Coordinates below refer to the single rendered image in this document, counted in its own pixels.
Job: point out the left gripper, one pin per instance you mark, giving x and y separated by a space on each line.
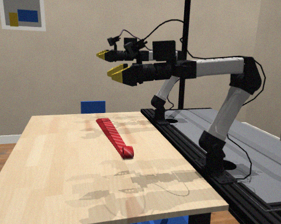
132 74

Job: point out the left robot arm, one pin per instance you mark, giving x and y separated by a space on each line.
243 84

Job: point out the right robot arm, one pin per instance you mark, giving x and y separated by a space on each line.
159 99

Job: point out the red striped necktie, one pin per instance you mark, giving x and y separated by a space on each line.
114 137

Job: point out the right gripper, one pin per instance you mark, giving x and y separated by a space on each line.
109 55

